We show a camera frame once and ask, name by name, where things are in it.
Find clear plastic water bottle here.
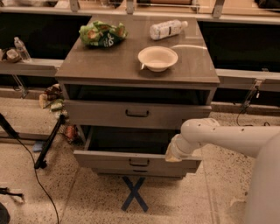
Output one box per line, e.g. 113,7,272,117
150,19,188,40

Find white paper bowl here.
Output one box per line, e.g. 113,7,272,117
137,46,179,72

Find pile of snack bags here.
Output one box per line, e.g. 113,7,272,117
38,84,81,144

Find green chip bag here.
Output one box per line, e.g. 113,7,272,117
79,20,128,48

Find grey bottom drawer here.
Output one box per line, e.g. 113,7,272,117
92,168,187,179

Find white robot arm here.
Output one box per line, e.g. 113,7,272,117
165,118,280,224

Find grey top drawer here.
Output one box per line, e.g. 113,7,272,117
65,100,212,130

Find grey drawer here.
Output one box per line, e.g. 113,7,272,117
65,100,212,130
73,126,201,173
92,168,187,179

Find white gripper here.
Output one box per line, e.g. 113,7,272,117
165,134,201,163

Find blue tape X mark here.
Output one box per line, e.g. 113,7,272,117
121,176,149,212

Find black tripod leg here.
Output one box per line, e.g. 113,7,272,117
34,115,66,170

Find grey drawer cabinet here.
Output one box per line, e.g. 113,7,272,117
54,13,221,179

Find black floor cable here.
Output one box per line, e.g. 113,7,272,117
0,113,60,224

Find small upright water bottle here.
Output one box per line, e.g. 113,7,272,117
14,37,32,62

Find crumpled item on ledge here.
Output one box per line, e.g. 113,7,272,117
0,48,21,63

